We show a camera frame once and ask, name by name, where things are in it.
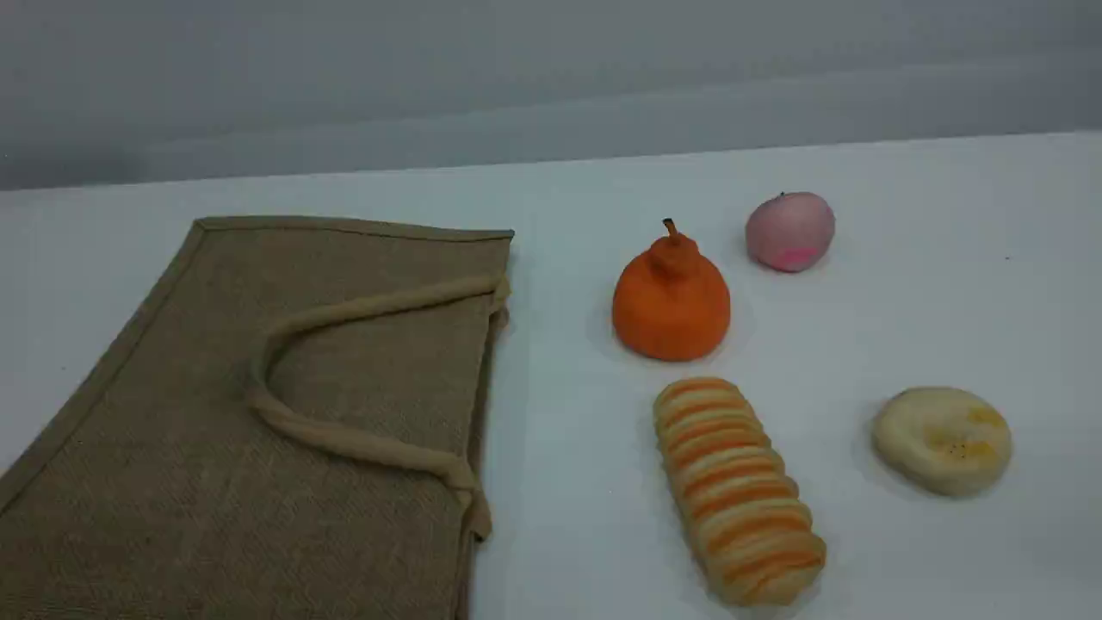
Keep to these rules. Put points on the orange toy fruit with stem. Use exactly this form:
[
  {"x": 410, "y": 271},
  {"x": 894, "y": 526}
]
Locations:
[{"x": 671, "y": 310}]

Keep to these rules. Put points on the pink toy peach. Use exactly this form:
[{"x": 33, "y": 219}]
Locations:
[{"x": 788, "y": 231}]

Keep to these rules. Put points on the brown jute bag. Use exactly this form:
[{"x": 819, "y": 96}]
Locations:
[{"x": 215, "y": 482}]

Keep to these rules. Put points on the orange striped toy bread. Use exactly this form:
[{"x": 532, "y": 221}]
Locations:
[{"x": 736, "y": 491}]

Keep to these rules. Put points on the pale yellow banana slice toy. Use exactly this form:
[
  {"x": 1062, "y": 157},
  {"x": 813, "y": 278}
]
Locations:
[{"x": 943, "y": 441}]

